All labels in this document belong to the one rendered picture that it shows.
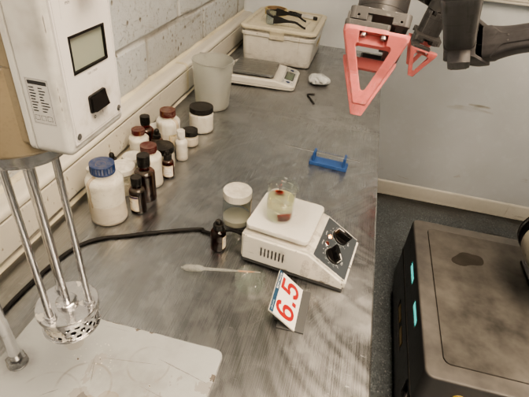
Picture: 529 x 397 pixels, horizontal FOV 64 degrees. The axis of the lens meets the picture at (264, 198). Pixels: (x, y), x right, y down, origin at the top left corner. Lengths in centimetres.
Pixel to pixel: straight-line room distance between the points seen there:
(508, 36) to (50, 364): 95
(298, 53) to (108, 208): 114
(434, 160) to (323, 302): 173
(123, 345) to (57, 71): 47
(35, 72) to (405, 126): 210
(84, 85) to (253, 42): 151
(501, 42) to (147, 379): 85
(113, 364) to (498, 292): 120
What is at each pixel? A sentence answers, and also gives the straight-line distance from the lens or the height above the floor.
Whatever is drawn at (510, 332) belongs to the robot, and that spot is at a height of 36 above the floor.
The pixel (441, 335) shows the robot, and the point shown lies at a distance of 134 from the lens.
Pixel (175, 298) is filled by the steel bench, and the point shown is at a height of 75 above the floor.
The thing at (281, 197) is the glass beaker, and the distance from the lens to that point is 73.
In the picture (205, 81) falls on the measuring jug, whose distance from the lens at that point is 133.
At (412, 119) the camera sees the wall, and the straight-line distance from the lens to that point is 230.
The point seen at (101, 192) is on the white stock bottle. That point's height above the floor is 83.
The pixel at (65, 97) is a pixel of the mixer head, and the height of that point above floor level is 120.
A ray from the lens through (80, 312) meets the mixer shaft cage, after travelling 53.
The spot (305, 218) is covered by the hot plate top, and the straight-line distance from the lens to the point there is 79.
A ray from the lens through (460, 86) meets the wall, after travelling 226.
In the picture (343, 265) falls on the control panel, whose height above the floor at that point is 79.
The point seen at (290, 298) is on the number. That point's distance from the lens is 74.
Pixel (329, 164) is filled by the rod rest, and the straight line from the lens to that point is 113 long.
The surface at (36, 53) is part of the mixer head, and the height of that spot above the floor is 123.
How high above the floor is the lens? 132
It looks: 36 degrees down
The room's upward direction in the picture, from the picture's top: 6 degrees clockwise
